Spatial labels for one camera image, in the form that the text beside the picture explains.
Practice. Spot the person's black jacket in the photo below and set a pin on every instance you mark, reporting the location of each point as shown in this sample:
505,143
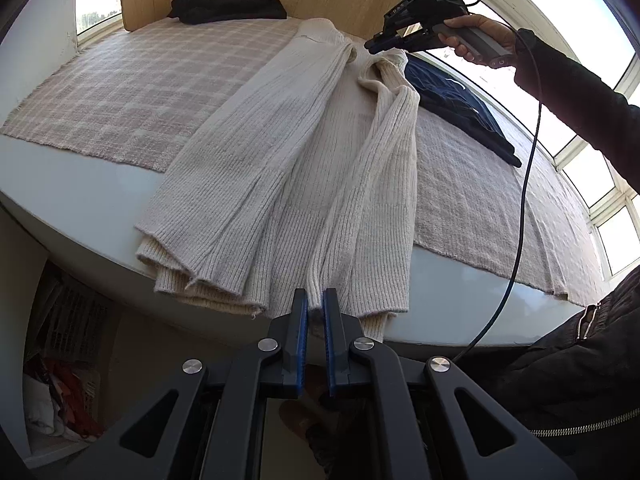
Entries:
575,375

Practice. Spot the white laundry basket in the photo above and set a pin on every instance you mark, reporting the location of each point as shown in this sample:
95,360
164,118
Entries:
75,320

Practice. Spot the person's right forearm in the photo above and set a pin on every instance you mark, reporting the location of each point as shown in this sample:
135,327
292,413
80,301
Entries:
575,90

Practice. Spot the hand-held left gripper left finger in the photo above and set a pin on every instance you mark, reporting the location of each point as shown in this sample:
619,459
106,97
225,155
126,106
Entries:
301,345

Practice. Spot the red and white cloth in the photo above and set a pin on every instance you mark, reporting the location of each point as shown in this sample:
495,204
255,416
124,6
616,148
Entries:
65,400

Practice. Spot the person's right hand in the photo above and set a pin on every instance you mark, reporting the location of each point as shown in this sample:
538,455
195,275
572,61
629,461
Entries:
492,32

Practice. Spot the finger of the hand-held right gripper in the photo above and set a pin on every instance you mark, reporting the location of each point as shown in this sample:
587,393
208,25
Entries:
400,46
395,35

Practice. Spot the beige ribbed knit sweater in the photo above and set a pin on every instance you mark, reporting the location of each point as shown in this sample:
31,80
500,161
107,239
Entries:
300,160

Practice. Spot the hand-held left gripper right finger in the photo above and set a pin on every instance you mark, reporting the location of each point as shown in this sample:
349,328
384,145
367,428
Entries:
327,345

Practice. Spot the black garment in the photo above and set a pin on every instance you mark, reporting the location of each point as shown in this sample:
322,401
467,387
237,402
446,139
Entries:
225,5

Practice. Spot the navy t-shirt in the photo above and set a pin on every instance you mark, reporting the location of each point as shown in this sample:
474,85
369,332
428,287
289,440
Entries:
465,105

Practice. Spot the pink checked tablecloth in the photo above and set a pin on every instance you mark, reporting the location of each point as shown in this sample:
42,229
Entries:
125,90

